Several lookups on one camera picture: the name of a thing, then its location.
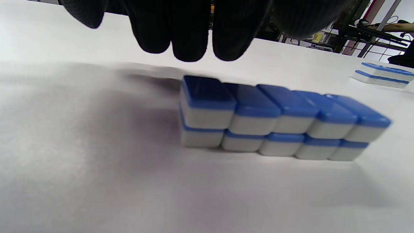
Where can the blue mahjong tile wall row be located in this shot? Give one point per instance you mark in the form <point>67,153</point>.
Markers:
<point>258,106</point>
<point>385,76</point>

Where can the black background desk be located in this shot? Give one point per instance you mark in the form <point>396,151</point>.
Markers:
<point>365,32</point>

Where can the yellow box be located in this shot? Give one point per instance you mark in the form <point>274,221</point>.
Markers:
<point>318,37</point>

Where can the black high-back office chair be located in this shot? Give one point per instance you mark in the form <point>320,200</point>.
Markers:
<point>404,58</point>

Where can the person's left hand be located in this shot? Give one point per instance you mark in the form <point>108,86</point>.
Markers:
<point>187,29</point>

